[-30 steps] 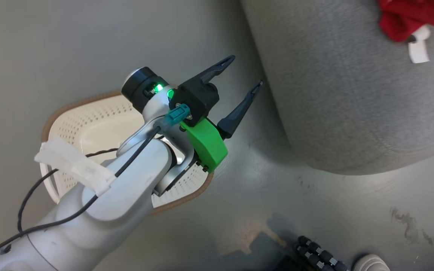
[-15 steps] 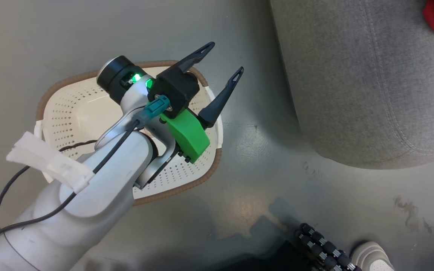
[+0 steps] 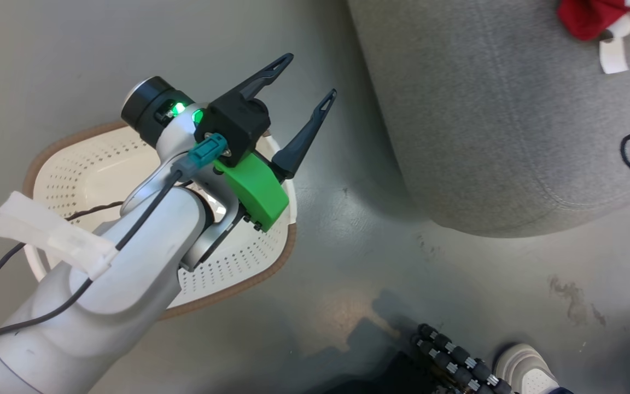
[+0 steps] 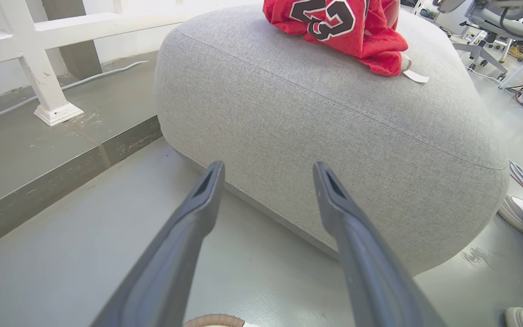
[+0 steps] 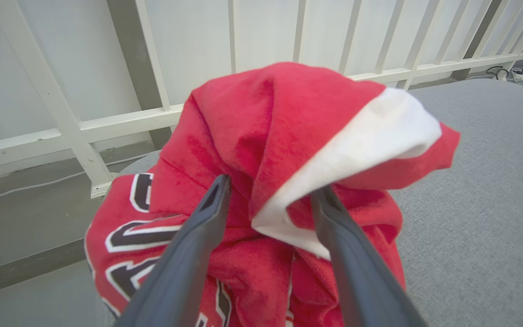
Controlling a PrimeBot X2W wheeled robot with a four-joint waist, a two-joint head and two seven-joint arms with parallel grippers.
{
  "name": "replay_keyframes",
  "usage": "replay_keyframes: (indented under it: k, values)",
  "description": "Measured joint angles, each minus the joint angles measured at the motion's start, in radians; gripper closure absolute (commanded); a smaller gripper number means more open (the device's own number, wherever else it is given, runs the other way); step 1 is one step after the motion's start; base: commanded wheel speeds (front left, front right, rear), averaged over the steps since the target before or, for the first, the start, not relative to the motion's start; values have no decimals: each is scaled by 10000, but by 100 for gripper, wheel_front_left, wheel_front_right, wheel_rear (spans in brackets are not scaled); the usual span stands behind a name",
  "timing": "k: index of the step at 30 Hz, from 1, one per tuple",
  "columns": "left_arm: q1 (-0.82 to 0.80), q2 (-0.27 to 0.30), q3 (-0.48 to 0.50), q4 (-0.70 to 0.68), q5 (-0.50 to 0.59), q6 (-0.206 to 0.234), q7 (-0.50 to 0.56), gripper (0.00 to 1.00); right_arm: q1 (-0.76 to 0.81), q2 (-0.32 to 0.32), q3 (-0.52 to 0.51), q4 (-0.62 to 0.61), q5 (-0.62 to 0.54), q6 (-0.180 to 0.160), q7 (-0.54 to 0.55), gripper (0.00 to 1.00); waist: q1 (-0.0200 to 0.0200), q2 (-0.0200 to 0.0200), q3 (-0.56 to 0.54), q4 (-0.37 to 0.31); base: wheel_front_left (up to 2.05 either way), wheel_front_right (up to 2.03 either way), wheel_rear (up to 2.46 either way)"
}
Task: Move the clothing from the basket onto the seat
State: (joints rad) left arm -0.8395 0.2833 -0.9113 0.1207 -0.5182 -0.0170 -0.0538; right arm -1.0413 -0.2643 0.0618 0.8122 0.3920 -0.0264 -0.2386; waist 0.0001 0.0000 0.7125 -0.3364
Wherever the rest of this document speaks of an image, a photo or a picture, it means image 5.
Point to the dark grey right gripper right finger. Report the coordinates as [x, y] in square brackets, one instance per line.
[361, 272]

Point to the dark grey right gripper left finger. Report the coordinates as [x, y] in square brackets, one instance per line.
[180, 268]

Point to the red basketball jersey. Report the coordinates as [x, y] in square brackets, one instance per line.
[261, 181]

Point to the grey fabric sofa seat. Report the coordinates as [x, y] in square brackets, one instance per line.
[479, 204]

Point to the white metal railing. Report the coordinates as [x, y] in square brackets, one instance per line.
[152, 91]

